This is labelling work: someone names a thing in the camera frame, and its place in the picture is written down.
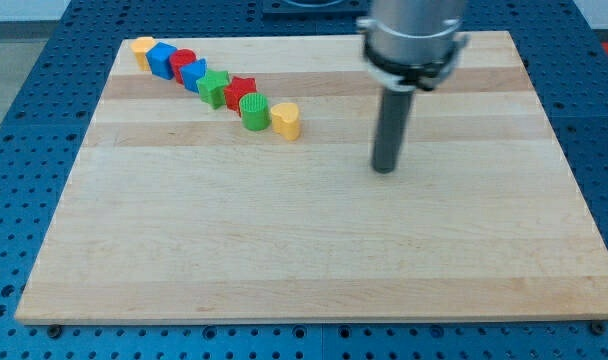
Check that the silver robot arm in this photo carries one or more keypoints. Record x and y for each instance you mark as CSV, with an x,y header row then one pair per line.
x,y
412,44

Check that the red star block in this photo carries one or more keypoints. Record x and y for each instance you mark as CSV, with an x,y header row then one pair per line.
x,y
236,90

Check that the green star block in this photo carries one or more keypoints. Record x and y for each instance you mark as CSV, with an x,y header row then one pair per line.
x,y
211,87

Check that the wooden board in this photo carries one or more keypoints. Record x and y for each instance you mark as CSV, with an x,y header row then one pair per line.
x,y
174,213

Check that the yellow heart block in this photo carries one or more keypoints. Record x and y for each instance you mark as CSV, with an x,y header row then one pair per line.
x,y
285,119

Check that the green cylinder block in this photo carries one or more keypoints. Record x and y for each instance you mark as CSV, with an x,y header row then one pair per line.
x,y
254,111

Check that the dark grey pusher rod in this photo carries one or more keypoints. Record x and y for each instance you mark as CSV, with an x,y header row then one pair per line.
x,y
392,121

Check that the blue pentagon block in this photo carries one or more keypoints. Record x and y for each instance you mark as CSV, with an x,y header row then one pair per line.
x,y
192,73

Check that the red cylinder block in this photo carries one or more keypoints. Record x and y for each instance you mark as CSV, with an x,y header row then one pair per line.
x,y
180,58

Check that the blue cube block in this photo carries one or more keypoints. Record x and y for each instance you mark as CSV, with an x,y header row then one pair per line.
x,y
158,58

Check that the yellow block far left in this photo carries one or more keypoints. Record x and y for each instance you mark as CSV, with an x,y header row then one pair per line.
x,y
140,47

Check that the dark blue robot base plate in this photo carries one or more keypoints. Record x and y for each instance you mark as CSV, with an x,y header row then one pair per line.
x,y
288,8

